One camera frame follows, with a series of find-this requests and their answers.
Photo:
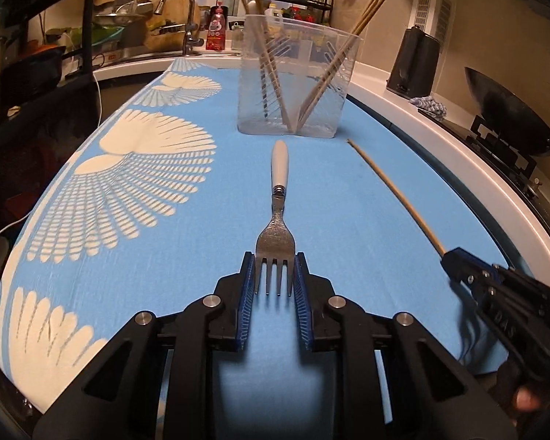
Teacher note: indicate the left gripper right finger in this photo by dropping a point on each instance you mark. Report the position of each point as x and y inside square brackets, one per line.
[393, 378]

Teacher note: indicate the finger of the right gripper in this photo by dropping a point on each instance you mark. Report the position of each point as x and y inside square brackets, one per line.
[471, 271]
[512, 294]

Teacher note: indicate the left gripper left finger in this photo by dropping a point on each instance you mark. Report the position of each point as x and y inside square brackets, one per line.
[154, 377]

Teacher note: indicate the white handled metal fork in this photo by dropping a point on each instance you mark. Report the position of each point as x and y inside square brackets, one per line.
[275, 245]

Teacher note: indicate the chrome kitchen faucet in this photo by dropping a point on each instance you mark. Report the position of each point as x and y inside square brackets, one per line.
[190, 42]

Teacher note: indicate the right human hand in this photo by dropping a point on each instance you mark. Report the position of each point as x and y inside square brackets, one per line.
[518, 400]

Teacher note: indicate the black gas stove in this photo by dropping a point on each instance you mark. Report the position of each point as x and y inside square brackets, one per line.
[516, 168]

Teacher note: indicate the black wok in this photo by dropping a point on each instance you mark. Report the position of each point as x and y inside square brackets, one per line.
[508, 116]

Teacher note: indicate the blue checked cloth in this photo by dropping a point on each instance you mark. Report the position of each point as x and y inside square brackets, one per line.
[430, 106]

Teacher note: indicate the blue patterned table mat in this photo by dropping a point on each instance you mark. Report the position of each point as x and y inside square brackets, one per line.
[165, 198]

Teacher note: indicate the black electric kettle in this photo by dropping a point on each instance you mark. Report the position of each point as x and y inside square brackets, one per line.
[414, 69]

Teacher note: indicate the wooden chopstick in holder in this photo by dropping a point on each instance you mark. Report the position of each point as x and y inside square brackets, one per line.
[266, 56]
[282, 106]
[316, 93]

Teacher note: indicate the clear plastic utensil holder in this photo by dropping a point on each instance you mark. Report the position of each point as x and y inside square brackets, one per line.
[302, 52]

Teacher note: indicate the black metal shelf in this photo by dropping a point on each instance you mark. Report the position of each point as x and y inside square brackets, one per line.
[47, 103]

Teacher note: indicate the orange lidded pot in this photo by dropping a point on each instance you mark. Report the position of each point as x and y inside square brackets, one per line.
[41, 68]

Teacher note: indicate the pink dish soap bottle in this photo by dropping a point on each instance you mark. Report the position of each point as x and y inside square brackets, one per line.
[217, 26]

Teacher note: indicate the wooden cutting board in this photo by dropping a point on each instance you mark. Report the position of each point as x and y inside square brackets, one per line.
[165, 32]

